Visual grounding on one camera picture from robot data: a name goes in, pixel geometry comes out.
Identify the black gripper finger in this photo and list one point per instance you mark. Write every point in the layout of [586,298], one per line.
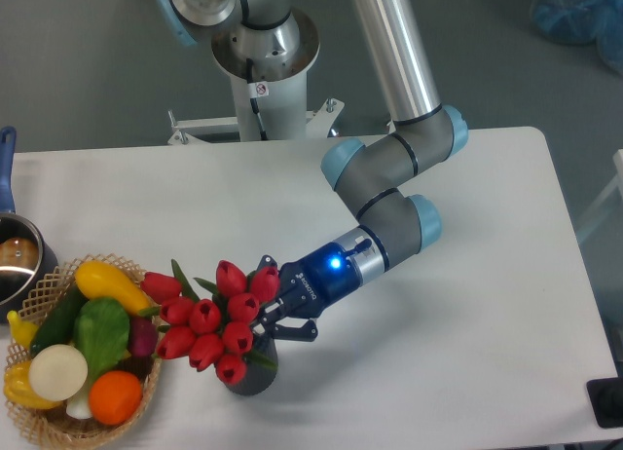
[286,306]
[267,265]

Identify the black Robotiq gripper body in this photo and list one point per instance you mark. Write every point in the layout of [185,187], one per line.
[316,281]

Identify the red tulip bouquet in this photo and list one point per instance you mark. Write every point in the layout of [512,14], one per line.
[214,331]

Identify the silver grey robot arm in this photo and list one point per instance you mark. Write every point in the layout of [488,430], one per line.
[390,226]

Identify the dark grey ribbed vase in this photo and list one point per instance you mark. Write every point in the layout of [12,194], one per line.
[259,374]

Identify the purple red onion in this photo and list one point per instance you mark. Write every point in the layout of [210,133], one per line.
[143,337]

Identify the green lettuce leaf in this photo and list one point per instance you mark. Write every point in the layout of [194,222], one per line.
[101,332]

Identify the orange fruit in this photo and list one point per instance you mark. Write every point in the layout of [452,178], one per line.
[114,397]

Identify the yellow squash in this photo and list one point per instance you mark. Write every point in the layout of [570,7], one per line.
[97,279]

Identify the green cucumber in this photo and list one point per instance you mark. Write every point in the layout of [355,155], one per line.
[58,326]

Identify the white round radish slice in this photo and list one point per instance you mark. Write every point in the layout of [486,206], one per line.
[58,372]

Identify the yellow bell pepper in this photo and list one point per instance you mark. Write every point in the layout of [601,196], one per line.
[17,388]

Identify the black device at table edge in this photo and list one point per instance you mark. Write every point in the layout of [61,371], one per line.
[606,401]

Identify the blue plastic bag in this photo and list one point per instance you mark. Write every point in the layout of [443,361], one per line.
[583,22]

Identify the white metal base frame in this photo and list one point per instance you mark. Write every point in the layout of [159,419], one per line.
[259,122]

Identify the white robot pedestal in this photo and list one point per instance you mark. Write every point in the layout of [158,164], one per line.
[270,65]

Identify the blue handled saucepan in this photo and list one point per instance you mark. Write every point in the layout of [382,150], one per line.
[25,256]

